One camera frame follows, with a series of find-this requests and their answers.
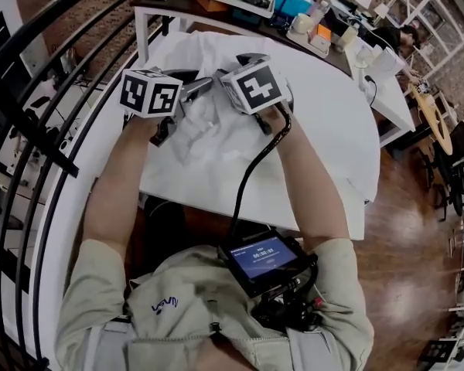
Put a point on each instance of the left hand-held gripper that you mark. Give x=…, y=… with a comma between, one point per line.
x=151, y=93

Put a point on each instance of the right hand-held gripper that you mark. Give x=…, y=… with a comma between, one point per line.
x=255, y=87

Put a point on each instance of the white work table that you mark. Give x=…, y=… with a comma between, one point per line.
x=201, y=130

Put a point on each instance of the white pillowcase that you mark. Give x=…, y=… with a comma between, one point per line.
x=313, y=110

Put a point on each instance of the person's right forearm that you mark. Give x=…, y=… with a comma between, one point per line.
x=313, y=191

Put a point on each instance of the person's left forearm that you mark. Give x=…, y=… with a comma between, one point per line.
x=116, y=191

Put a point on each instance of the teal box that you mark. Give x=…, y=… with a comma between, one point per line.
x=245, y=15

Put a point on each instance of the black desk lamp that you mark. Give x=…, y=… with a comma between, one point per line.
x=279, y=21

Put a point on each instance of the long white tray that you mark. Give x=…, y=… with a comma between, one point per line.
x=232, y=3

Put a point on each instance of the small white tray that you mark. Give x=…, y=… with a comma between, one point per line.
x=299, y=39

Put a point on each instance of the black oblong case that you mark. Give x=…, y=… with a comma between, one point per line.
x=255, y=0

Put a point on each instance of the white mug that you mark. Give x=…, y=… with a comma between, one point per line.
x=302, y=23

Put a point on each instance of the dark-topped white-legged table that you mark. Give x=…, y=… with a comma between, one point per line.
x=158, y=5

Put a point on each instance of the orange and white box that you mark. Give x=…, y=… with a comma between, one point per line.
x=321, y=41

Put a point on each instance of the clear plastic bottle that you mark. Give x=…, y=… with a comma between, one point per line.
x=321, y=12

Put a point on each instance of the cream cup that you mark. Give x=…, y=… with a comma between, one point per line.
x=347, y=37

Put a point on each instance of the black box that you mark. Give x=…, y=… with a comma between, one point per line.
x=340, y=18

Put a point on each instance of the white paper bag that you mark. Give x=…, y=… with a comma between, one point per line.
x=388, y=62

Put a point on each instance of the black metal railing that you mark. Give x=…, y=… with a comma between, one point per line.
x=58, y=160

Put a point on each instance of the white side table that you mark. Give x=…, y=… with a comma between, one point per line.
x=390, y=99

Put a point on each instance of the person's left leg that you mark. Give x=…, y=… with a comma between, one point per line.
x=158, y=238

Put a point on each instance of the black chest-mounted monitor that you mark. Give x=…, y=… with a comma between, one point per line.
x=263, y=259

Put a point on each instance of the person's beige jacket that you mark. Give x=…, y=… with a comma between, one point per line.
x=178, y=280

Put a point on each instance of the round wooden table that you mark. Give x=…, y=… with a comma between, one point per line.
x=435, y=130

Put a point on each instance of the black patterned board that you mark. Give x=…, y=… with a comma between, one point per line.
x=439, y=350

